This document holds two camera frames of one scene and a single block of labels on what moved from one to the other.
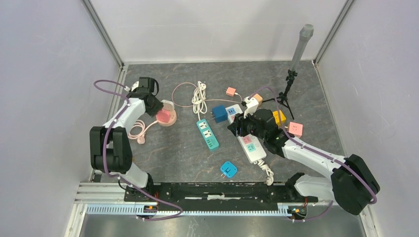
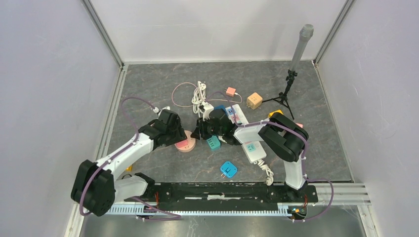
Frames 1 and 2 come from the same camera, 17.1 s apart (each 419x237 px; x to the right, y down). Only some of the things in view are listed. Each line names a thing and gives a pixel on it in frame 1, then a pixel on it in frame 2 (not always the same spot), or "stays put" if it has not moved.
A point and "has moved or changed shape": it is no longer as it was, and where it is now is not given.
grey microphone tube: (305, 33) stays put
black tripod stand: (282, 98) stays put
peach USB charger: (230, 91) stays put
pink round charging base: (173, 119) has moved or changed shape
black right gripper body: (248, 127) -> (207, 130)
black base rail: (222, 196) stays put
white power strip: (253, 146) stays put
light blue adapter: (228, 169) stays put
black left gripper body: (157, 105) -> (175, 134)
